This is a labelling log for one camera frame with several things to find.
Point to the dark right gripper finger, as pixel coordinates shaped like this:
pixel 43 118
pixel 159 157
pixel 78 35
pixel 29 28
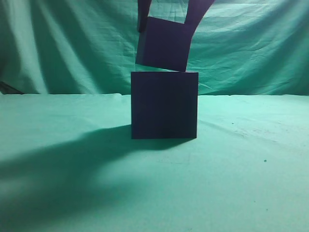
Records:
pixel 143 11

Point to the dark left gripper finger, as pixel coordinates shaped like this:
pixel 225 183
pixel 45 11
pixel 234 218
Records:
pixel 195 13

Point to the dark cube block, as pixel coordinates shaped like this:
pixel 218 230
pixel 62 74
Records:
pixel 164 44

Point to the dark cube groove box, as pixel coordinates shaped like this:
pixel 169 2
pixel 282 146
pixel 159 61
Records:
pixel 164 105

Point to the green backdrop cloth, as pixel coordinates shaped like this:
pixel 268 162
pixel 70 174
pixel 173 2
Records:
pixel 241 47

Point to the green table cloth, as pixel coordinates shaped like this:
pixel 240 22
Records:
pixel 68 164

